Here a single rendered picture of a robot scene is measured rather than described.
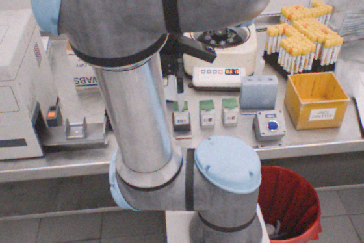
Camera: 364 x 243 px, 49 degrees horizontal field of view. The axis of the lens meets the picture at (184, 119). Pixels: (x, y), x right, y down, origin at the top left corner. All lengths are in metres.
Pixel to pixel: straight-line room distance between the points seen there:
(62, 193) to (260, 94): 1.04
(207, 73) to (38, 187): 0.99
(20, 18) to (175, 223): 0.65
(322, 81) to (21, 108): 0.83
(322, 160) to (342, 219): 0.32
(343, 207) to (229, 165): 1.52
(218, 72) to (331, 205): 1.11
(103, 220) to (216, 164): 1.42
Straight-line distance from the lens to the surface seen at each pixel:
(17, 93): 1.00
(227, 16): 0.40
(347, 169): 1.96
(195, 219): 0.81
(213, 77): 1.26
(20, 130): 1.08
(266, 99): 1.18
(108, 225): 2.02
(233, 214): 0.73
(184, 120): 1.09
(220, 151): 0.70
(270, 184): 1.69
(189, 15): 0.38
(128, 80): 0.48
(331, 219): 2.10
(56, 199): 1.83
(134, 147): 0.59
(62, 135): 1.12
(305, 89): 1.24
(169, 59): 0.95
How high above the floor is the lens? 1.64
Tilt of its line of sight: 41 degrees down
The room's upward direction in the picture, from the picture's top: 2 degrees counter-clockwise
